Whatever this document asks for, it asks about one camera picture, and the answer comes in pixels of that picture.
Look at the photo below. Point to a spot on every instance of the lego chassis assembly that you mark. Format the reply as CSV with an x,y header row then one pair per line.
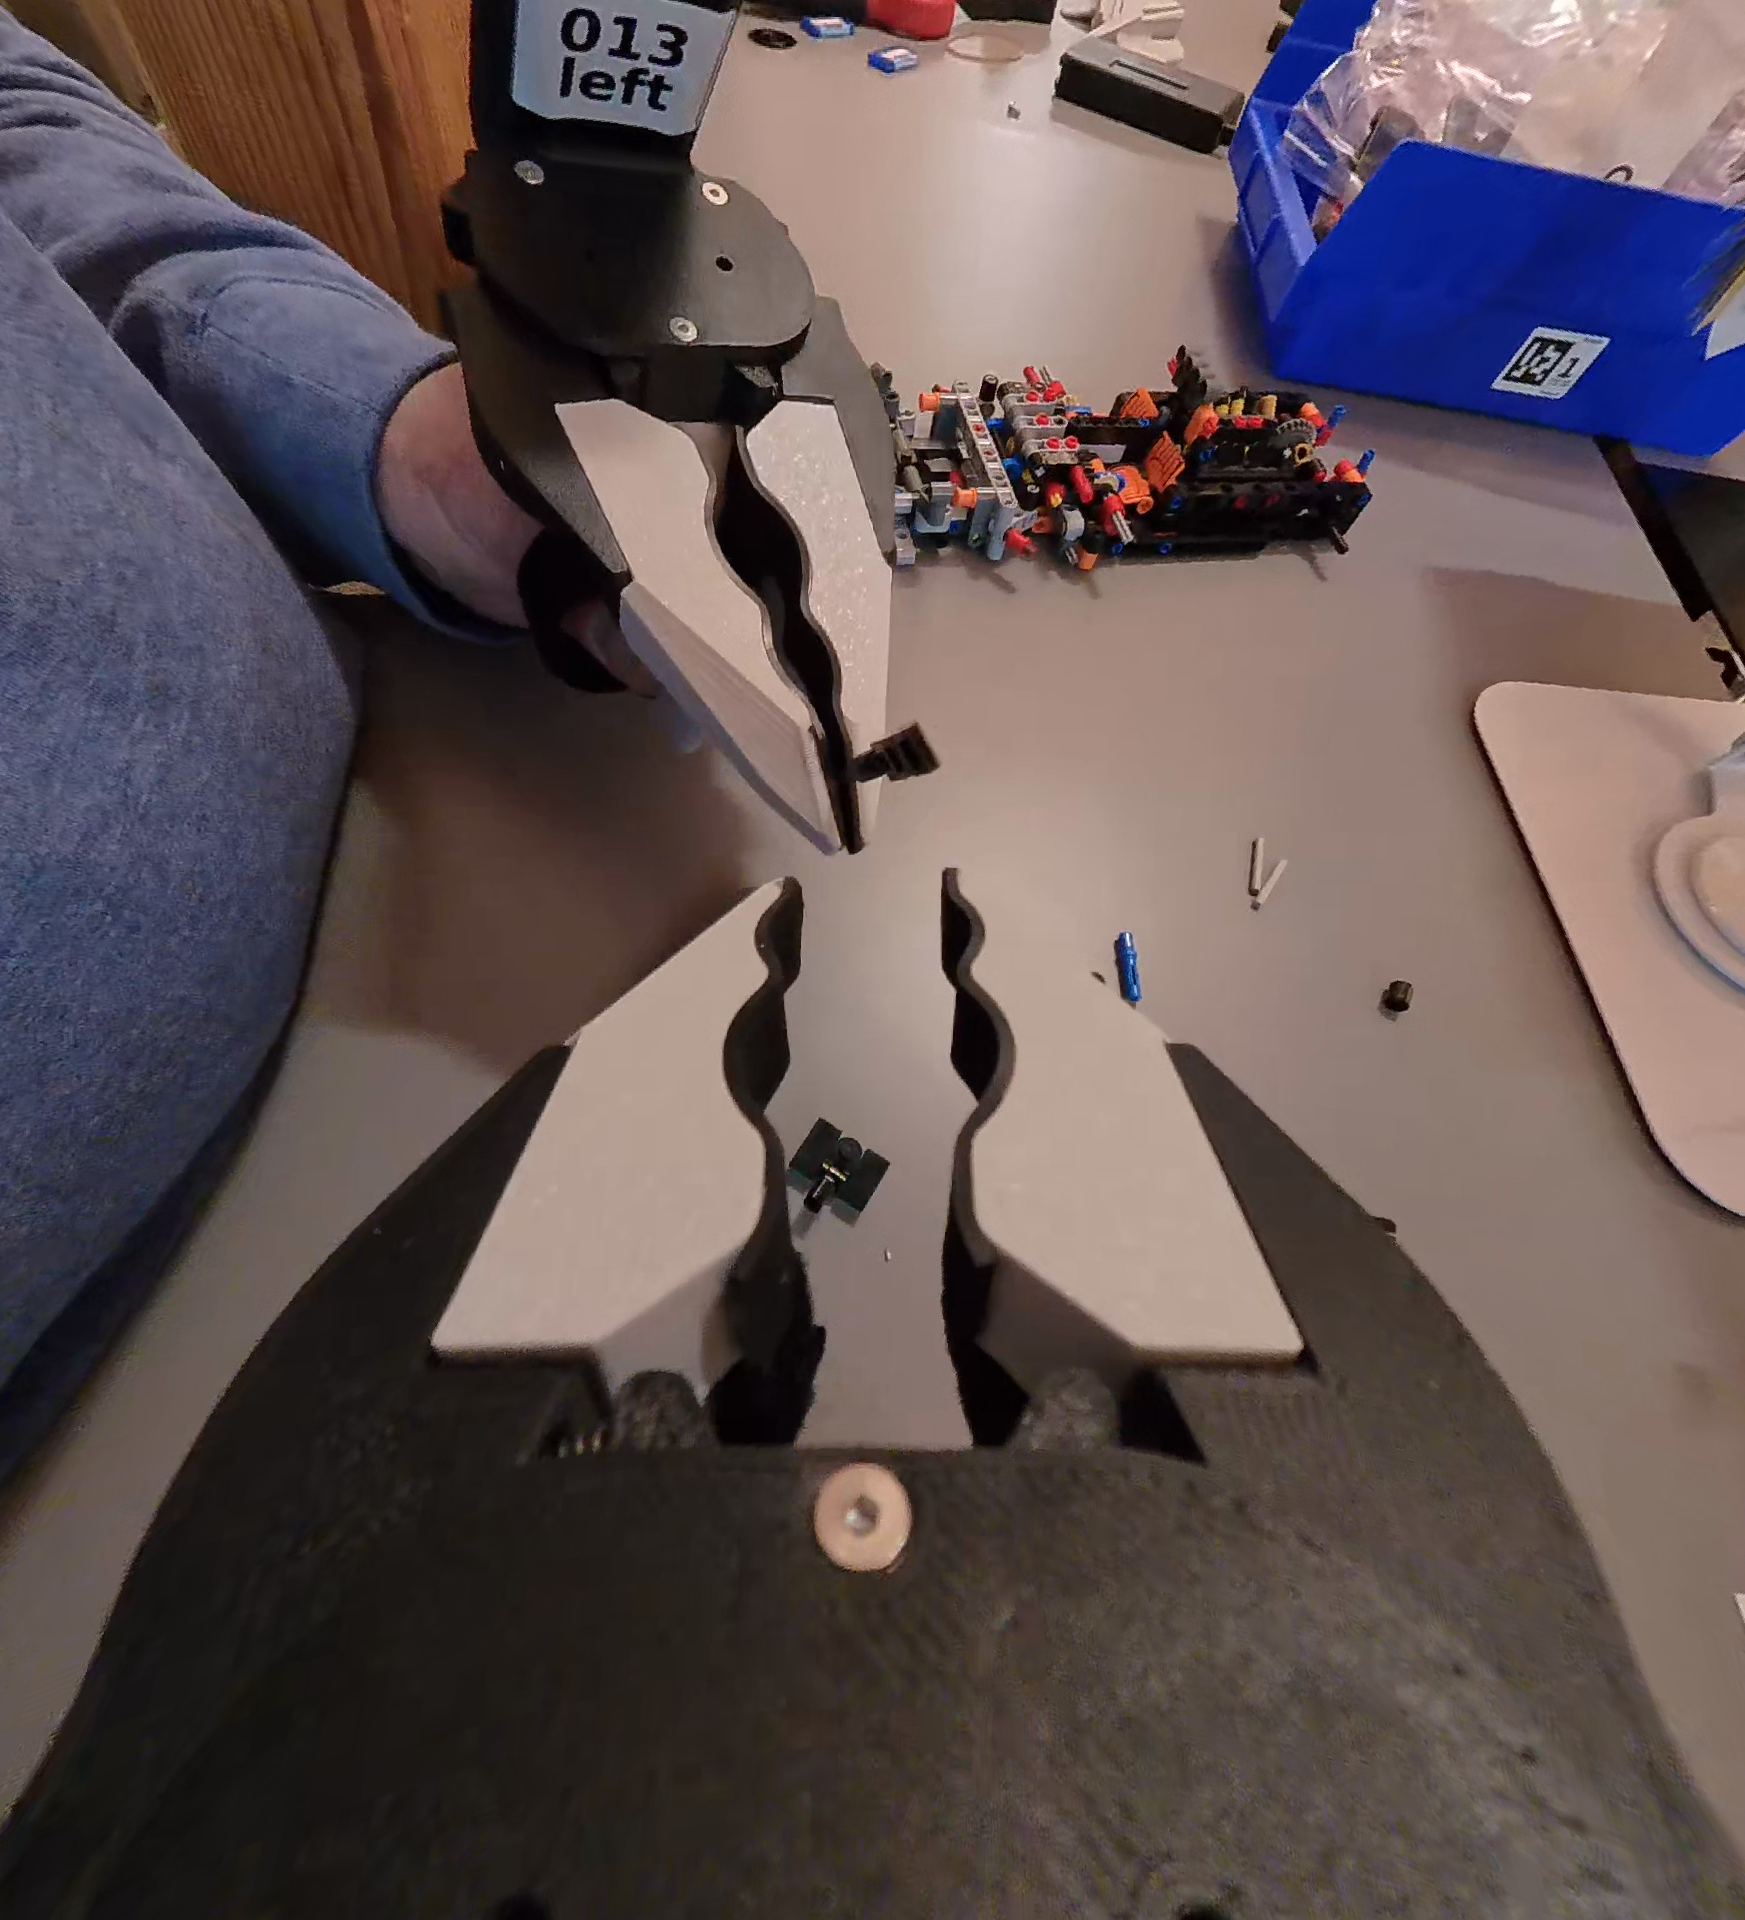
x,y
1112,464

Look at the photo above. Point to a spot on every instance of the black lego axle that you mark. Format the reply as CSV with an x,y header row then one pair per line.
x,y
903,753

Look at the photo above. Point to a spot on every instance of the pile of clear plastic bags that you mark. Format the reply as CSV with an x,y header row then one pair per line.
x,y
1488,74

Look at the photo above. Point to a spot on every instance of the person's left hand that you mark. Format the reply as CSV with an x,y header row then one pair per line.
x,y
438,494

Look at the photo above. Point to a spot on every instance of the red black tool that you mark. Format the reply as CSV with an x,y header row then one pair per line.
x,y
913,15

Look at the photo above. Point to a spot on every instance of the blue bin with white label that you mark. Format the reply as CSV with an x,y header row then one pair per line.
x,y
1442,256

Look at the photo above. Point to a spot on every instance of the black green lego piece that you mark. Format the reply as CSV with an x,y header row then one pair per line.
x,y
843,1163

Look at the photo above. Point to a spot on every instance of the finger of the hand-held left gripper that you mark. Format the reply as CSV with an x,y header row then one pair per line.
x,y
663,556
835,539

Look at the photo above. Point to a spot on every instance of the person's left forearm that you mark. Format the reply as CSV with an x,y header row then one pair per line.
x,y
272,390

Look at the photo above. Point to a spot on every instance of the wooden door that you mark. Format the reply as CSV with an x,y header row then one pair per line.
x,y
288,120

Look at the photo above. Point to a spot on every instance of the black rectangular box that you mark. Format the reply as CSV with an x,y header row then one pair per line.
x,y
1151,92

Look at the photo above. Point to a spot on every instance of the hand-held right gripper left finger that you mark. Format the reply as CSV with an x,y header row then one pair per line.
x,y
619,1200

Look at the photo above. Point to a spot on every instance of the blue lego pin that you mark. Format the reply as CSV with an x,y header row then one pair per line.
x,y
1126,966

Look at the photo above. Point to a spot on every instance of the white folded object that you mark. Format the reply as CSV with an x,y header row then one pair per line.
x,y
1135,15

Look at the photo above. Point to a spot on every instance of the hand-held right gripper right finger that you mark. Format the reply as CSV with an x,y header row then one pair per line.
x,y
1112,1200

